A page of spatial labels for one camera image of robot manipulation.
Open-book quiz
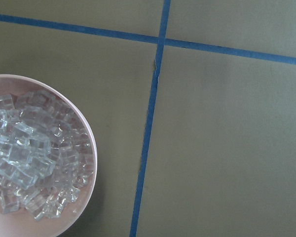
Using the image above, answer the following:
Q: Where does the pink bowl of ice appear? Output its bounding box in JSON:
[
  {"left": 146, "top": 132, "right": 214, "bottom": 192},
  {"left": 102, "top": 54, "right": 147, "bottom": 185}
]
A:
[{"left": 0, "top": 74, "right": 98, "bottom": 237}]

